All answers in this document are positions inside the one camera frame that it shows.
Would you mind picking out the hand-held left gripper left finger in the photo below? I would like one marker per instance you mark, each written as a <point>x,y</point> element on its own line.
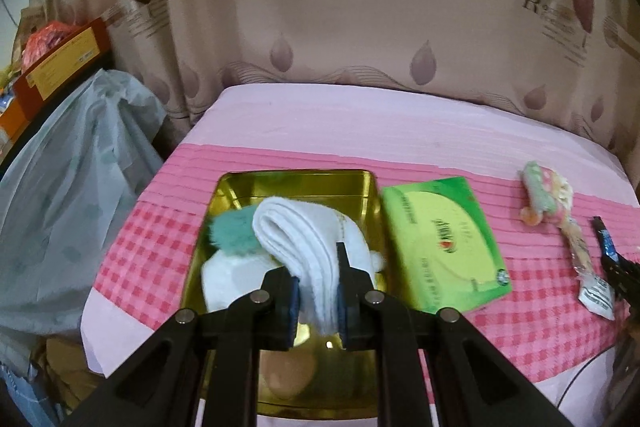
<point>292,312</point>

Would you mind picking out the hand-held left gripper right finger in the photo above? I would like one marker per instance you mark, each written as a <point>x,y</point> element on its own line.
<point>342,312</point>

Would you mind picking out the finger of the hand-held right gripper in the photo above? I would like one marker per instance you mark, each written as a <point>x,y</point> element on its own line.
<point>625,274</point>

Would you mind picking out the blue and black packet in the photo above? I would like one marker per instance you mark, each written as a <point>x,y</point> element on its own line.
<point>602,237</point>

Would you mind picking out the beige makeup sponge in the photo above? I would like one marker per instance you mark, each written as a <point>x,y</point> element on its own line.
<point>290,372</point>

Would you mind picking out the white towel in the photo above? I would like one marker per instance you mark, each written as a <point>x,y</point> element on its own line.
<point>310,237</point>

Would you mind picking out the teal fluffy puff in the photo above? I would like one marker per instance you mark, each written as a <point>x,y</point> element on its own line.
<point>235,232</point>

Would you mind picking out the dotted striped towel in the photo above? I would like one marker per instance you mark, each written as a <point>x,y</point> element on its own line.
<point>540,187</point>

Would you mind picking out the gold tin box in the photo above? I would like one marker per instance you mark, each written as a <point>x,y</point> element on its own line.
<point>300,187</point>

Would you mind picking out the green tissue pack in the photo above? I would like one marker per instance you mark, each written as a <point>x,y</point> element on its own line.
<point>450,247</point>

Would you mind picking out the pink checked cloth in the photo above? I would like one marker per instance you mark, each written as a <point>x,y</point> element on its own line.
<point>325,127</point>

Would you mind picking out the brown paper bag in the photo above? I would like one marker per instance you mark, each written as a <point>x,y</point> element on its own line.
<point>70,372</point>

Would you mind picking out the translucent grey plastic bag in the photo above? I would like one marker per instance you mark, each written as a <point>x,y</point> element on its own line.
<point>65,182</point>

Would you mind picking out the beige leaf print curtain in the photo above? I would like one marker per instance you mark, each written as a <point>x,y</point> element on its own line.
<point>350,32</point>

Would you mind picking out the blue bag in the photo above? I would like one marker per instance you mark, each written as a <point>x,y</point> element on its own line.
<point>20,397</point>

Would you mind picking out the small orange box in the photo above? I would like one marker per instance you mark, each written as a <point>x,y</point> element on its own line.
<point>10,122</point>

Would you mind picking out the orange box with yellow label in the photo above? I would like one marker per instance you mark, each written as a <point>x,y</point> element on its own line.
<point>60,57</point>

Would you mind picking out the red plastic bag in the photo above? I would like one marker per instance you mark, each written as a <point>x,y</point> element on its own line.
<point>47,39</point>

